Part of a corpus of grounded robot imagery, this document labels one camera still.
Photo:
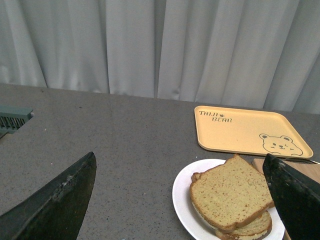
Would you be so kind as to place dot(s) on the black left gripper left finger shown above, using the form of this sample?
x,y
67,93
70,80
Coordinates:
x,y
57,210

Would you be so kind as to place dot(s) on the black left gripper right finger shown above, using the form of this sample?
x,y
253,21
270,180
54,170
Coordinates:
x,y
295,200

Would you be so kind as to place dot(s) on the bread slice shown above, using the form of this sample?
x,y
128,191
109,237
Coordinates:
x,y
256,230
230,195

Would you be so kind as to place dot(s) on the white round plate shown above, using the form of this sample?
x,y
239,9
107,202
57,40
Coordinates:
x,y
190,218

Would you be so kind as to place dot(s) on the wooden cutting board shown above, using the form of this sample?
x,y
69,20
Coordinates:
x,y
300,170

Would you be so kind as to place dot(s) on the yellow bear tray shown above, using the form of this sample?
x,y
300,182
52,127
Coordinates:
x,y
251,132

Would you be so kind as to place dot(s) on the green slotted rack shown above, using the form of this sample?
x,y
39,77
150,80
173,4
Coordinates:
x,y
12,118

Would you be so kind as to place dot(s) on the grey curtain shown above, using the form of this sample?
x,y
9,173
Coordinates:
x,y
261,54

